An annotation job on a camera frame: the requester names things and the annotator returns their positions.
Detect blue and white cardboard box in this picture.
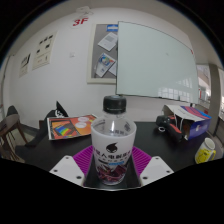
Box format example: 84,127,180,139
162,104,213,141

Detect black and red power tool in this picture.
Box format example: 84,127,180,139
155,114,184,144

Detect clear bottle with black cap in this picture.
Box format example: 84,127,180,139
90,94,138,186

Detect small white wall poster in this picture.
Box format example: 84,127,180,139
18,53,32,78

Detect large white wall poster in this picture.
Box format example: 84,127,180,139
31,31,58,71

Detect grey pin board with papers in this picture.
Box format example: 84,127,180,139
86,22,120,85

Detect white and yellow mug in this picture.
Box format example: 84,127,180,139
194,137,217,165

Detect brown wooden chair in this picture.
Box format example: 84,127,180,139
0,105,29,161

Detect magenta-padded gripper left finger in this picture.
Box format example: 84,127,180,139
49,145,101,189

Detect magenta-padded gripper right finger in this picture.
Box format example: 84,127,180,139
126,145,175,189

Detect colourful printed brochure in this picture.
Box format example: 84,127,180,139
46,114,98,141

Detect large whiteboard on stand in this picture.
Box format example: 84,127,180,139
115,20,200,105

